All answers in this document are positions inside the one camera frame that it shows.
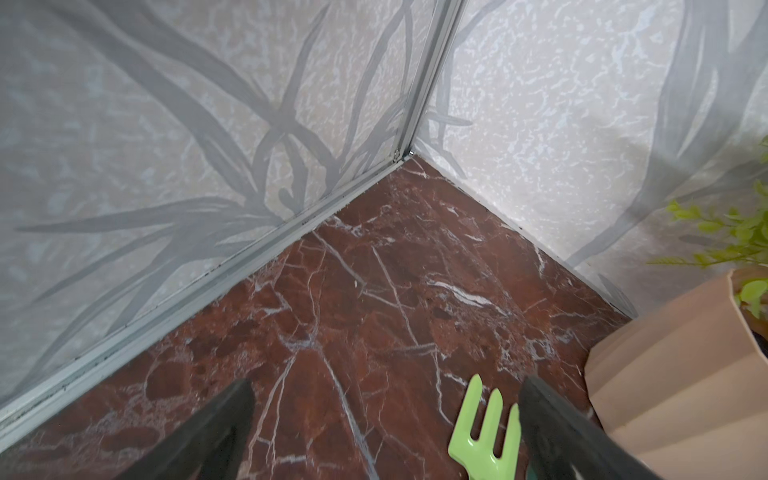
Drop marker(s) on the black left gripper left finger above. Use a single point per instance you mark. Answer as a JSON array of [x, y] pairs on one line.
[[209, 445]]

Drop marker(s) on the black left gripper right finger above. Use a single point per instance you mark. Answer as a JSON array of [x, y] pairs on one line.
[[563, 444]]

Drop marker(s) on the green garden fork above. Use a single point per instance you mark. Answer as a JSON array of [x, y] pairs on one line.
[[477, 456]]

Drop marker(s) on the beige flower pot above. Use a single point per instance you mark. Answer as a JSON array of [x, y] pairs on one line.
[[684, 389]]

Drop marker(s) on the green artificial flowering plant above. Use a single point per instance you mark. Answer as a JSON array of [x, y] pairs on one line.
[[732, 236]]

